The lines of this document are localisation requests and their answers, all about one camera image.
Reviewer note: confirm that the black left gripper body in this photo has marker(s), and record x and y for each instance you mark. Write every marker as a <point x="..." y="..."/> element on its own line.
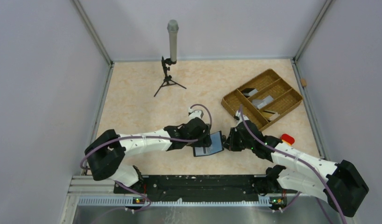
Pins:
<point x="203" y="140"/>

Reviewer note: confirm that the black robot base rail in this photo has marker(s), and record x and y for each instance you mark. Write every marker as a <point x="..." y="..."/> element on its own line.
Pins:
<point x="207" y="188"/>

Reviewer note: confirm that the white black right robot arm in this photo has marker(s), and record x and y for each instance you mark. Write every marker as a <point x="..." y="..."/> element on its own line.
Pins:
<point x="339" y="184"/>

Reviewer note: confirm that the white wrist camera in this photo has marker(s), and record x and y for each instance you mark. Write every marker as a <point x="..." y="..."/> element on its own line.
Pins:
<point x="241" y="117"/>
<point x="193" y="113"/>

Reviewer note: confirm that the black mini tripod stand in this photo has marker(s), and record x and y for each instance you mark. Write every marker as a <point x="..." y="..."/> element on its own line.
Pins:
<point x="168" y="79"/>

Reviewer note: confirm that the silver card stack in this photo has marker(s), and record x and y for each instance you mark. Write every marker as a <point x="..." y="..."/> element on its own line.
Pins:
<point x="260" y="103"/>

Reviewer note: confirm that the red yellow emergency stop button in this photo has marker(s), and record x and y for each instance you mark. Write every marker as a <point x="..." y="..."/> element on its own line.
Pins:
<point x="287" y="139"/>

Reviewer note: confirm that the small wooden wall block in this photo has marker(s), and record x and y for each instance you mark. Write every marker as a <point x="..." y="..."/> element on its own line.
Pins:
<point x="303" y="83"/>

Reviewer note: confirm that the woven wicker divided tray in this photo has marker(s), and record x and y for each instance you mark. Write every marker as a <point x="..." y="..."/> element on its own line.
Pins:
<point x="286" y="98"/>

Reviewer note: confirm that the grey microphone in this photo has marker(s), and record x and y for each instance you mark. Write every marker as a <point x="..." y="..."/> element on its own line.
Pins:
<point x="173" y="28"/>

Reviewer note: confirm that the gold card stack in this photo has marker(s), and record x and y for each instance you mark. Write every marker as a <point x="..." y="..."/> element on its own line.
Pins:
<point x="270" y="115"/>

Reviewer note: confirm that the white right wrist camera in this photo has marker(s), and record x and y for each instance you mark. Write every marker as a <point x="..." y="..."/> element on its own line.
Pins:
<point x="241" y="117"/>

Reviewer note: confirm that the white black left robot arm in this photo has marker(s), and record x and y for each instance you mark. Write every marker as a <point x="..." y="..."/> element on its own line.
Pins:
<point x="106" y="153"/>

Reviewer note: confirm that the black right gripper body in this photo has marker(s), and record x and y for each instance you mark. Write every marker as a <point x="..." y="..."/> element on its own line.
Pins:
<point x="237" y="143"/>

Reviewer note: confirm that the silver credit card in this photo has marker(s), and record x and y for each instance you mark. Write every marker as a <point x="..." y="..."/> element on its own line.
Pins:
<point x="202" y="151"/>

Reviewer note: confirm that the black card stack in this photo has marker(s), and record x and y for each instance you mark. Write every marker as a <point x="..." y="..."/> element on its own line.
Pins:
<point x="248" y="92"/>

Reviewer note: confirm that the black leather card holder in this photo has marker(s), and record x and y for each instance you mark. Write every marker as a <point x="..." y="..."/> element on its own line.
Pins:
<point x="216" y="146"/>

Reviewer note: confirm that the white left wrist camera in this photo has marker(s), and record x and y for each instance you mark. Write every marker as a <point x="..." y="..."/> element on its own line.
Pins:
<point x="193" y="113"/>

